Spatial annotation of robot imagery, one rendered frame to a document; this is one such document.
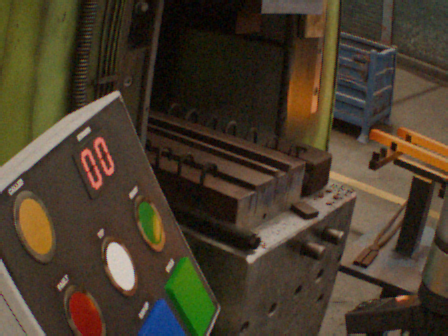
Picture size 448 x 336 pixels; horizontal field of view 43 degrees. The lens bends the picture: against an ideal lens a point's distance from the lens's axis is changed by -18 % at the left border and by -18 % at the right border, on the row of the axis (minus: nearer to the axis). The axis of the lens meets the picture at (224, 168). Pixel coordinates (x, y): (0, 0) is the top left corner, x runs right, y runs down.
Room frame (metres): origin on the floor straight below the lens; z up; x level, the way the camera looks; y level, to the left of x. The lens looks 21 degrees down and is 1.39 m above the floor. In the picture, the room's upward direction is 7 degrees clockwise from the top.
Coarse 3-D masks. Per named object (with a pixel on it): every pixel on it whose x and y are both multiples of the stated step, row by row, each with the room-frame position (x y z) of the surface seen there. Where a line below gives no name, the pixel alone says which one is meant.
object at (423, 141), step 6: (402, 132) 1.58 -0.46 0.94; (408, 132) 1.57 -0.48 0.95; (414, 132) 1.58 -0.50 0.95; (414, 138) 1.56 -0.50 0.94; (420, 138) 1.54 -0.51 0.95; (426, 138) 1.55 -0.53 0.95; (420, 144) 1.54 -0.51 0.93; (426, 144) 1.53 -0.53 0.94; (432, 144) 1.52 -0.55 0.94; (438, 144) 1.51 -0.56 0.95; (438, 150) 1.50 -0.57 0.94; (444, 150) 1.49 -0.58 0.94
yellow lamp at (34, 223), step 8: (24, 200) 0.41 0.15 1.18; (32, 200) 0.42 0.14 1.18; (24, 208) 0.40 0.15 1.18; (32, 208) 0.41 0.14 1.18; (40, 208) 0.42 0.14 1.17; (24, 216) 0.40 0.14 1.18; (32, 216) 0.41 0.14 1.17; (40, 216) 0.42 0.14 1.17; (24, 224) 0.39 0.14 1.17; (32, 224) 0.40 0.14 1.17; (40, 224) 0.41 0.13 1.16; (48, 224) 0.42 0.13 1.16; (24, 232) 0.39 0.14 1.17; (32, 232) 0.40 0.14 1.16; (40, 232) 0.41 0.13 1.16; (48, 232) 0.42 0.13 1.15; (32, 240) 0.39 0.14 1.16; (40, 240) 0.40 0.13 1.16; (48, 240) 0.41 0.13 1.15; (32, 248) 0.39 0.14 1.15; (40, 248) 0.40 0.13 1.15; (48, 248) 0.41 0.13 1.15
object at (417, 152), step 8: (376, 136) 1.51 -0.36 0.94; (384, 136) 1.49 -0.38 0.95; (392, 136) 1.50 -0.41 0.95; (384, 144) 1.49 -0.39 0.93; (400, 144) 1.46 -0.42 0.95; (408, 144) 1.46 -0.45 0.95; (408, 152) 1.44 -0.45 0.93; (416, 152) 1.43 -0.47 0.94; (424, 152) 1.42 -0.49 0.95; (424, 160) 1.41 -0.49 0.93; (432, 160) 1.39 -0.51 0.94; (440, 160) 1.38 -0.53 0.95; (440, 168) 1.38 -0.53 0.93
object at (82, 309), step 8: (72, 296) 0.40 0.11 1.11; (80, 296) 0.41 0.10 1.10; (72, 304) 0.39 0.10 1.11; (80, 304) 0.40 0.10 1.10; (88, 304) 0.41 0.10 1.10; (72, 312) 0.39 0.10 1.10; (80, 312) 0.39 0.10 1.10; (88, 312) 0.40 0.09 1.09; (96, 312) 0.42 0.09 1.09; (80, 320) 0.39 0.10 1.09; (88, 320) 0.40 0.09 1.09; (96, 320) 0.41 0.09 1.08; (80, 328) 0.38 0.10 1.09; (88, 328) 0.39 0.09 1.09; (96, 328) 0.40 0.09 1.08
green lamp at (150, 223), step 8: (144, 208) 0.60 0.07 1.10; (152, 208) 0.62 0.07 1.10; (144, 216) 0.59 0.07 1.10; (152, 216) 0.61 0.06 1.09; (144, 224) 0.58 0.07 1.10; (152, 224) 0.60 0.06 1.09; (160, 224) 0.62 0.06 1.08; (144, 232) 0.58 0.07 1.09; (152, 232) 0.59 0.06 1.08; (160, 232) 0.61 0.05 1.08; (152, 240) 0.58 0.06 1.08; (160, 240) 0.60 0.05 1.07
